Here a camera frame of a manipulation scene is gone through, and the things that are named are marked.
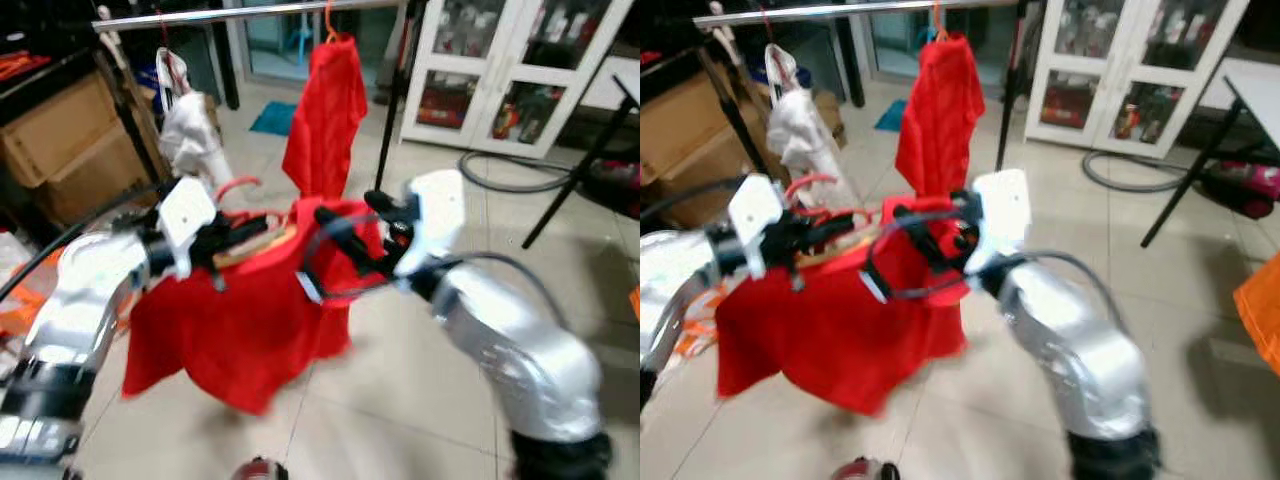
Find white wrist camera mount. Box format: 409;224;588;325
728;175;786;279
400;170;466;276
970;168;1033;276
155;177;219;279

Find grey vacuum hose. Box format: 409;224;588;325
458;150;576;194
1082;150;1201;194

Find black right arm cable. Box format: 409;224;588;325
862;213;1121;301
298;213;546;306

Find white jeans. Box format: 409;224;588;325
765;45;851;206
155;48;236;196

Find large orange garment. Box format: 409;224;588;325
1232;255;1280;376

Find red shirt with navy print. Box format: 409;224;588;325
715;195;969;416
122;195;386;416

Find white table black legs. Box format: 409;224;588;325
1140;55;1280;249
522;55;640;249

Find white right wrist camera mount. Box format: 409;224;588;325
970;168;1033;276
400;170;466;276

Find black clothes rack silver rod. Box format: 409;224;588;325
92;0;426;201
693;0;1036;173

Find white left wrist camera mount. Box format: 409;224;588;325
155;177;219;279
728;175;786;279

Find plain red shirt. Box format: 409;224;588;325
893;35;986;201
282;35;369;201

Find plain brown cardboard box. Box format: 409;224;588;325
0;70;126;189
640;65;736;186

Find white glass door cabinet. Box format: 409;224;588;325
1025;0;1251;159
400;0;636;159

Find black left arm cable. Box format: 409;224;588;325
640;176;746;219
0;183;176;301

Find crumpled orange bag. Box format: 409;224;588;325
0;250;61;336
640;285;716;361

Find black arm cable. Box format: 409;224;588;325
298;213;546;306
0;183;176;301
862;213;1121;301
640;176;746;219

